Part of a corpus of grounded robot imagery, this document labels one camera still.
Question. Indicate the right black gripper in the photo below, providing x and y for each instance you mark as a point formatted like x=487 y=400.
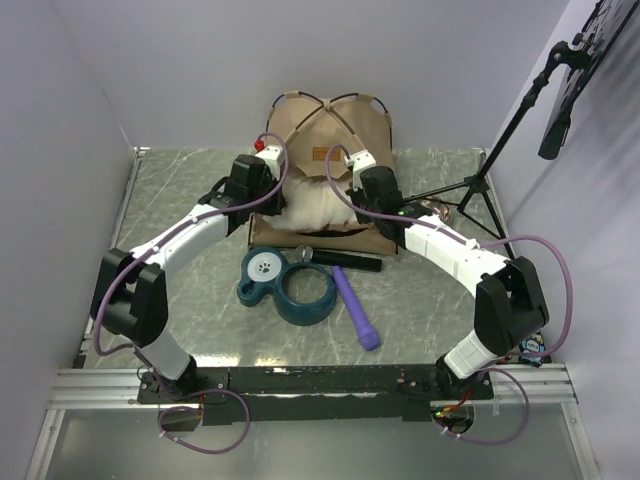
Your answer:
x=354 y=194

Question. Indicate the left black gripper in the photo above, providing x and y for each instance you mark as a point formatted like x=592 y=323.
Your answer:
x=276 y=207

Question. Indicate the white fluffy cushion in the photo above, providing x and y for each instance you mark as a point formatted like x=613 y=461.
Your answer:
x=311 y=205

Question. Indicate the tan fabric pet tent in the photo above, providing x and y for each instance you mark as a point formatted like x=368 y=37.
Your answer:
x=308 y=161

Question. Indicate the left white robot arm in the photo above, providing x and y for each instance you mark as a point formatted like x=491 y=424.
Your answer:
x=130 y=299

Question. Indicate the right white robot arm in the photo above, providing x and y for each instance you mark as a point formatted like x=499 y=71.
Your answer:
x=509 y=301

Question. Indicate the steel pet bowl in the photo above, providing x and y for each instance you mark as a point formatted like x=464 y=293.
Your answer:
x=435 y=211

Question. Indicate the teal pet feeder stand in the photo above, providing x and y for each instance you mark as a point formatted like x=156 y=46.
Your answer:
x=265 y=271

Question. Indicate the purple pet brush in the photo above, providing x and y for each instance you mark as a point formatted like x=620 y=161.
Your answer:
x=367 y=335

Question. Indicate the black silver microphone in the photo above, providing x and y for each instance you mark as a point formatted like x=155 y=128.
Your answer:
x=344 y=260

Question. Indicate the black tripod stand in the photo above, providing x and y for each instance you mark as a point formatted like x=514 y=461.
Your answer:
x=491 y=174

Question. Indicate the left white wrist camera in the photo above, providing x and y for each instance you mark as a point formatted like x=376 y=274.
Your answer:
x=272 y=155

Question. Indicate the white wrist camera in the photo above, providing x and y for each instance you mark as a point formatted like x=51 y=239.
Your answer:
x=359 y=162
x=272 y=155

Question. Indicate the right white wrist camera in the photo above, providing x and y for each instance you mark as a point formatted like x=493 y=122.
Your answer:
x=359 y=162

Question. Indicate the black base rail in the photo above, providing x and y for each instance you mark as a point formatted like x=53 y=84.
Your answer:
x=225 y=395

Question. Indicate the aluminium frame rail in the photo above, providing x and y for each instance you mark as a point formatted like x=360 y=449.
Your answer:
x=113 y=389

